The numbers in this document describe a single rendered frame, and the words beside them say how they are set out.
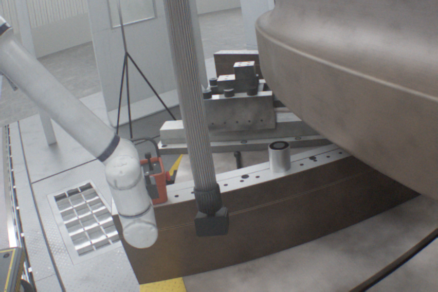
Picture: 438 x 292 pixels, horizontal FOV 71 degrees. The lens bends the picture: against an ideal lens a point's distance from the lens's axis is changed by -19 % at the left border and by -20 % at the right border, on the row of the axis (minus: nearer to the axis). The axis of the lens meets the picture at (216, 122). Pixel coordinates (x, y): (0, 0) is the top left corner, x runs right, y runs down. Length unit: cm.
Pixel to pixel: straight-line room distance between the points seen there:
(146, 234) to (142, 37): 357
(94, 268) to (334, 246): 134
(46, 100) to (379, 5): 95
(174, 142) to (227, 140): 36
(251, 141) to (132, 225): 164
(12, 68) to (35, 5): 1350
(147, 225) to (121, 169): 15
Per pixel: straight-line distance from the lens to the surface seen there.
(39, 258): 245
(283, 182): 138
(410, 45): 102
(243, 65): 235
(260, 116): 229
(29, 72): 92
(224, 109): 229
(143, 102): 438
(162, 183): 126
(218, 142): 247
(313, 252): 157
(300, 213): 149
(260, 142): 240
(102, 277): 212
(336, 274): 147
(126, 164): 84
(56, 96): 92
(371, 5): 113
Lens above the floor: 139
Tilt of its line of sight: 22 degrees down
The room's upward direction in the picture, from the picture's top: 8 degrees counter-clockwise
